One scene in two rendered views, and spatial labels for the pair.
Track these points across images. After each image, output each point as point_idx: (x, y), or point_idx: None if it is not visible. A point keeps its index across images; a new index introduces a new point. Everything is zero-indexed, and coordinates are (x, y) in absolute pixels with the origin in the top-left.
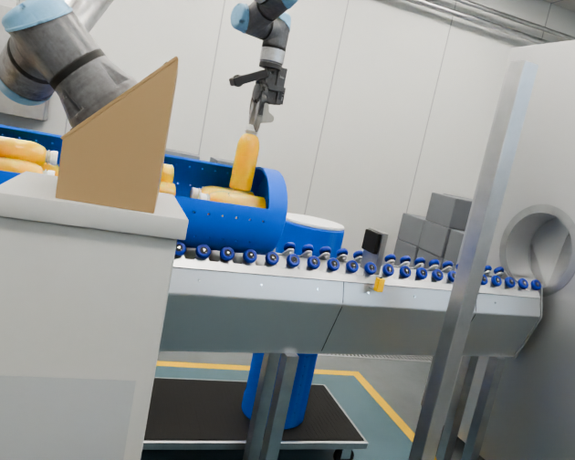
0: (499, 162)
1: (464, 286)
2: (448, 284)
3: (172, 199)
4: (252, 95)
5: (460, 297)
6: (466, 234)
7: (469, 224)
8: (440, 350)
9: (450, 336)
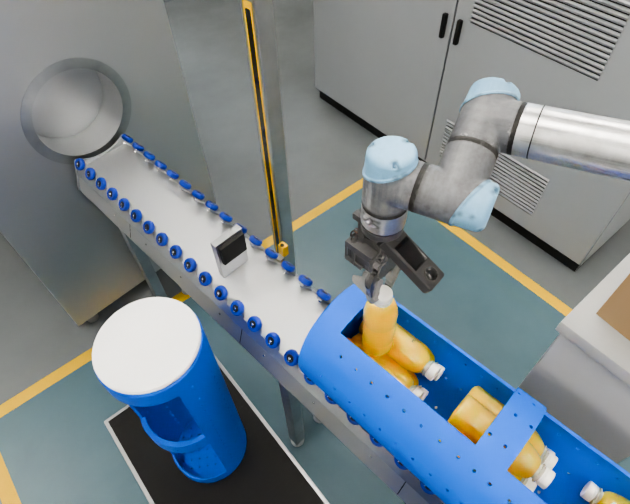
0: (278, 70)
1: (286, 177)
2: (204, 202)
3: (586, 303)
4: (379, 277)
5: (286, 185)
6: (272, 146)
7: (272, 138)
8: (284, 226)
9: (288, 211)
